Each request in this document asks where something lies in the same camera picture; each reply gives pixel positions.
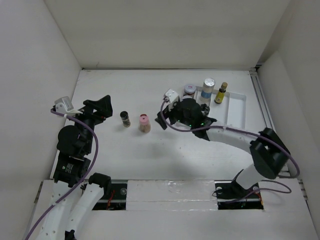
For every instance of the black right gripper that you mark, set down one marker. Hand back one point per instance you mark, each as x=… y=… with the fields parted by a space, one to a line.
x=161 y=122

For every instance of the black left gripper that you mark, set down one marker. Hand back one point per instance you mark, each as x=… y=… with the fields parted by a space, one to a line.
x=103 y=106

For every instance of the pink lid spice jar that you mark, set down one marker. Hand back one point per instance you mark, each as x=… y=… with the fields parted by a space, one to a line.
x=144 y=123

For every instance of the white lid brown sauce jar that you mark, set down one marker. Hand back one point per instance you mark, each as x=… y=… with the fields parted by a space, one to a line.
x=189 y=90

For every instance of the black lid white powder jar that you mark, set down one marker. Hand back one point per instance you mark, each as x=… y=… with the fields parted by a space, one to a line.
x=205 y=109

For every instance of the blue label silver lid jar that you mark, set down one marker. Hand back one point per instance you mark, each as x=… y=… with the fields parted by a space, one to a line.
x=207 y=89

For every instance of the yellow label bottle cork cap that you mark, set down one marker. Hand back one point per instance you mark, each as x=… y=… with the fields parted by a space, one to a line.
x=221 y=93

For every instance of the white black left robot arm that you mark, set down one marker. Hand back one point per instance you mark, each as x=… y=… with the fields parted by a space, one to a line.
x=74 y=192

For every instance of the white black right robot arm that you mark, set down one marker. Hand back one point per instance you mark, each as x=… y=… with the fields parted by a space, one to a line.
x=268 y=153

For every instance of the black pepper grinder bottle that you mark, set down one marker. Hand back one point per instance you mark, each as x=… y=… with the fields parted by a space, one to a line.
x=125 y=119

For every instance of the white divided organizer tray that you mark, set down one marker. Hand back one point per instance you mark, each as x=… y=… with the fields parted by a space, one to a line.
x=232 y=110

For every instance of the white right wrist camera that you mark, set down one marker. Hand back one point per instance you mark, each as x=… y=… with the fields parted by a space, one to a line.
x=171 y=97

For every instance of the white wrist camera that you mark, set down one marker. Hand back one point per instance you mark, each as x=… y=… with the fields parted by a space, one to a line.
x=171 y=97
x=64 y=107

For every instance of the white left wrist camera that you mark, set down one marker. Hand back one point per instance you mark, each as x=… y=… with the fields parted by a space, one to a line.
x=64 y=107

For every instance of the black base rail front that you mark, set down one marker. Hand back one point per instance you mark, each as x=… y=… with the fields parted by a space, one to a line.
x=172 y=195

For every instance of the aluminium rail right edge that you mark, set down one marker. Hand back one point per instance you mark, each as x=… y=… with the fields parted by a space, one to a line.
x=259 y=116

